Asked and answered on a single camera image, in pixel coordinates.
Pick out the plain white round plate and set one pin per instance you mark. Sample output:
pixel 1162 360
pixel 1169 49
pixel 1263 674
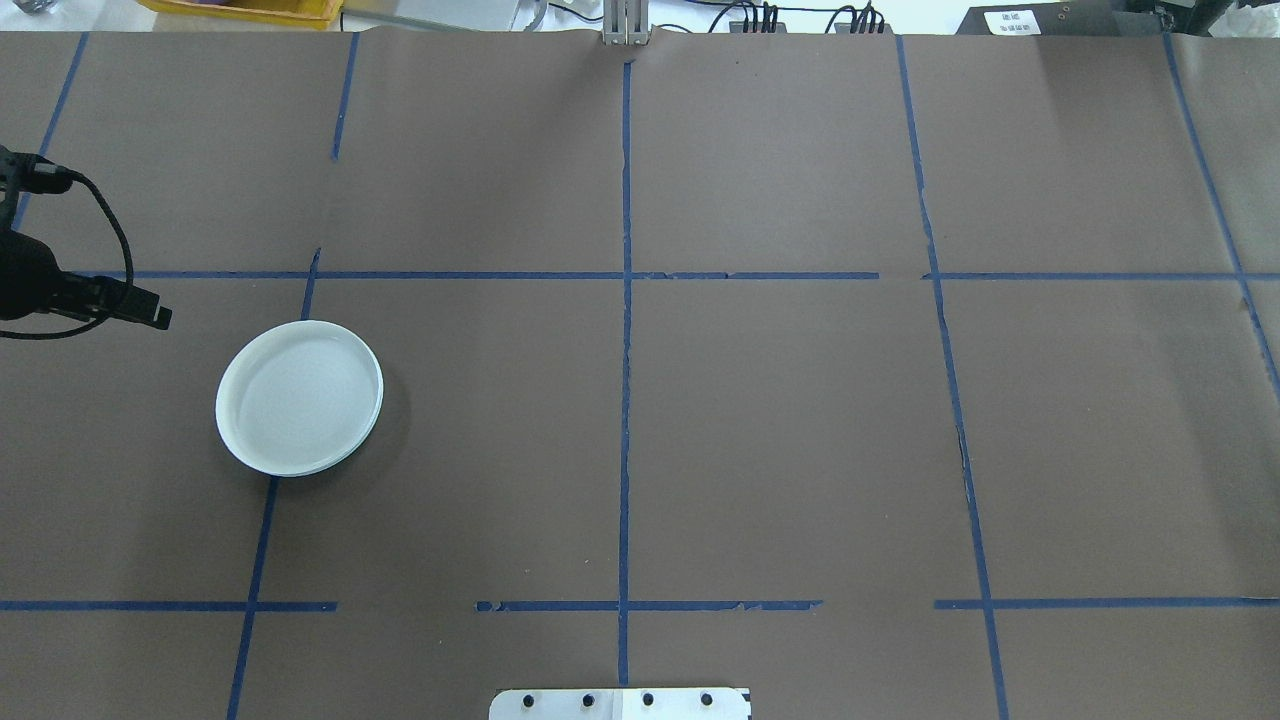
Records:
pixel 298 395

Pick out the glossy ribbed pale green plate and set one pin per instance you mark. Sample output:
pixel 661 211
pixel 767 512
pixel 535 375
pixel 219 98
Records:
pixel 377 424

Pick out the yellow plastic bin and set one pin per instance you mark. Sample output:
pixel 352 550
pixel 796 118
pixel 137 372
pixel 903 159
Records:
pixel 240 10

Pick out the grey flat panel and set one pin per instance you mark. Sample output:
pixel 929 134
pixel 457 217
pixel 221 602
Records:
pixel 440 14

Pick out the grey metal upright profile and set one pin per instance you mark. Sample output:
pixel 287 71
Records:
pixel 625 22

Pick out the black box with white label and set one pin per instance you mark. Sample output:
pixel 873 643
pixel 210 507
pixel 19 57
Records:
pixel 1060 18

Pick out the crumpled white paper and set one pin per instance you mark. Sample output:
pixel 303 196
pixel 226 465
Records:
pixel 1255 18

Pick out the black wrist camera with plug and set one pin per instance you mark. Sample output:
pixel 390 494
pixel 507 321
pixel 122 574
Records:
pixel 35 175

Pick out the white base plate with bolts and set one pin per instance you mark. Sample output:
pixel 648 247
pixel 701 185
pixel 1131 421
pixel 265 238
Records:
pixel 560 705

